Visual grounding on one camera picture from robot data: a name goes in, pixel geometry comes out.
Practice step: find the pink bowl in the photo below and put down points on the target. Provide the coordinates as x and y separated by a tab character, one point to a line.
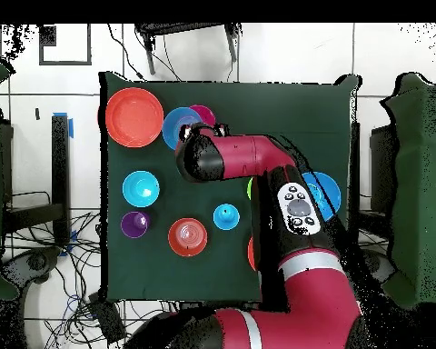
205	114

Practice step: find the medium blue bowl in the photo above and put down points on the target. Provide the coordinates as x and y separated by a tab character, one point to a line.
174	127

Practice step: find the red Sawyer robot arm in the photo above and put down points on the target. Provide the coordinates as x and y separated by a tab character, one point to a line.
312	301

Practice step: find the large orange bowl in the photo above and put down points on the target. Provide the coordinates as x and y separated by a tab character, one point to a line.
134	117
251	254

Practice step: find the dark green tablecloth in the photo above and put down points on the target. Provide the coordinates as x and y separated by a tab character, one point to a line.
276	109

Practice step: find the green ribbed bowl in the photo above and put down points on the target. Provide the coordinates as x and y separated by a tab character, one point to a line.
249	189

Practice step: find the light blue ribbed bowl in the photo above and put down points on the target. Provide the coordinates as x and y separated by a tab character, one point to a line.
141	189

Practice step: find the blue cup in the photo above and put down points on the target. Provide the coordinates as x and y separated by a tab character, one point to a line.
226	217

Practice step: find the black metal stand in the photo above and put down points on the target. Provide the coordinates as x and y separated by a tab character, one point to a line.
181	27

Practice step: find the small orange bowl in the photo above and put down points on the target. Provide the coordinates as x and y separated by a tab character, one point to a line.
187	238

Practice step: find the purple cup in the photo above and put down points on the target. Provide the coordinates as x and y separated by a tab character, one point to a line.
134	225

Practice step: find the blue tape strip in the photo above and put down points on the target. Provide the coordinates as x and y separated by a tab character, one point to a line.
71	129

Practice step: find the large blue bowl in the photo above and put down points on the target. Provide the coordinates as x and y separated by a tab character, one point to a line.
328	196

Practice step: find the black metal frame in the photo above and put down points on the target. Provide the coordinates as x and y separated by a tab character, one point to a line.
381	163
60	163

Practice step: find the black square floor frame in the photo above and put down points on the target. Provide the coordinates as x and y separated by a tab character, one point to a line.
65	63

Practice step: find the dark grey pedestal foot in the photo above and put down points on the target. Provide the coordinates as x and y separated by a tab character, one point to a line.
379	267
36	261

